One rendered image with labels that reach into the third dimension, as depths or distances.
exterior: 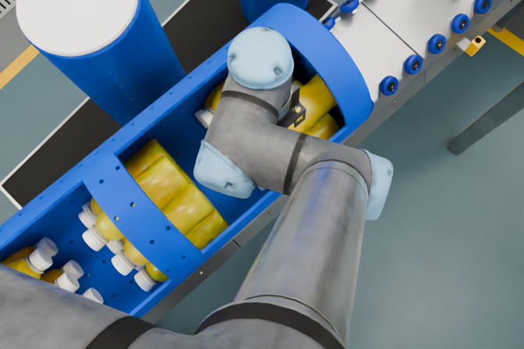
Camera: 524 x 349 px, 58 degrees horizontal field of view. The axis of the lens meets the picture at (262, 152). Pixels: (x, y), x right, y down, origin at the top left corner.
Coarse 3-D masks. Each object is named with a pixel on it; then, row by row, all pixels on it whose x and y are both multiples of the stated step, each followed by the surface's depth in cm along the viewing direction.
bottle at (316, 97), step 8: (312, 80) 88; (320, 80) 87; (304, 88) 88; (312, 88) 87; (320, 88) 87; (304, 96) 86; (312, 96) 86; (320, 96) 86; (328, 96) 87; (304, 104) 86; (312, 104) 86; (320, 104) 87; (328, 104) 87; (336, 104) 90; (312, 112) 86; (320, 112) 87; (304, 120) 86; (312, 120) 87; (288, 128) 85; (296, 128) 86; (304, 128) 87
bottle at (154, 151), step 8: (152, 144) 87; (160, 144) 88; (144, 152) 87; (152, 152) 86; (160, 152) 86; (136, 160) 86; (144, 160) 85; (152, 160) 85; (128, 168) 86; (136, 168) 85; (144, 168) 85; (136, 176) 85; (88, 208) 85; (96, 208) 84; (96, 216) 85
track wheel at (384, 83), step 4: (388, 76) 104; (392, 76) 104; (384, 80) 103; (388, 80) 103; (392, 80) 104; (396, 80) 104; (380, 84) 104; (384, 84) 103; (388, 84) 104; (392, 84) 104; (396, 84) 105; (380, 88) 104; (384, 88) 103; (388, 88) 104; (392, 88) 104; (396, 88) 105; (384, 92) 104; (388, 92) 105; (392, 92) 105
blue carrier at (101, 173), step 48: (336, 48) 79; (192, 96) 96; (336, 96) 80; (144, 144) 96; (192, 144) 102; (48, 192) 79; (96, 192) 74; (144, 192) 75; (0, 240) 76; (144, 240) 74; (96, 288) 97
